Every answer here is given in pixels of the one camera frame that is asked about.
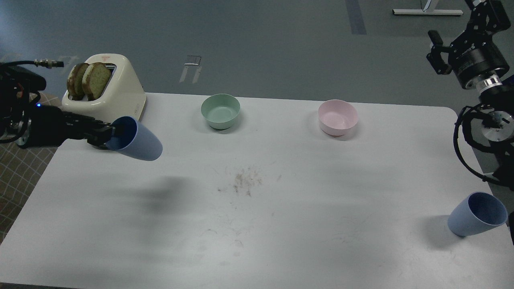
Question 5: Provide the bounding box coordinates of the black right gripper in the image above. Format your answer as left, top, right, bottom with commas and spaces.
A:
426, 0, 512, 90

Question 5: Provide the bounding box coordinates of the mint green bowl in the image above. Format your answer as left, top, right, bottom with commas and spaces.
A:
200, 94, 241, 130

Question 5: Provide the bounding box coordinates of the blue cup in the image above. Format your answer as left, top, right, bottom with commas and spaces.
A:
105, 116, 163, 161
447, 191, 508, 237

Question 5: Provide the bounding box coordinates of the right toast slice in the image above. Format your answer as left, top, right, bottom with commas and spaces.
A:
82, 62, 111, 101

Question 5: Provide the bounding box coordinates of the cream white toaster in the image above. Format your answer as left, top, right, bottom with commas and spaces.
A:
62, 53, 147, 122

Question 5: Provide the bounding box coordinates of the pink bowl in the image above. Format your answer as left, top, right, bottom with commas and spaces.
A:
318, 99, 359, 136

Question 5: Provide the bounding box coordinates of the toast slice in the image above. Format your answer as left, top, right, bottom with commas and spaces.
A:
67, 63, 89, 100
82, 62, 111, 101

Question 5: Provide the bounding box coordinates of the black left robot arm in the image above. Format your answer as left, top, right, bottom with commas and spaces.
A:
0, 59, 122, 149

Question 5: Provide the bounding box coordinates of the beige checkered cloth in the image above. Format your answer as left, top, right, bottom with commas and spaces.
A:
0, 92, 61, 243

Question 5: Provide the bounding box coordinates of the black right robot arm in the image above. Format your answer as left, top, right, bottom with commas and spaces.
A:
426, 0, 513, 190

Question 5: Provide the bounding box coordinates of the left toast slice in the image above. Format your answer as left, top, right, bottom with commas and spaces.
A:
67, 63, 89, 100

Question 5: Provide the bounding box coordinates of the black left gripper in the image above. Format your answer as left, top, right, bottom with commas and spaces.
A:
18, 106, 114, 150

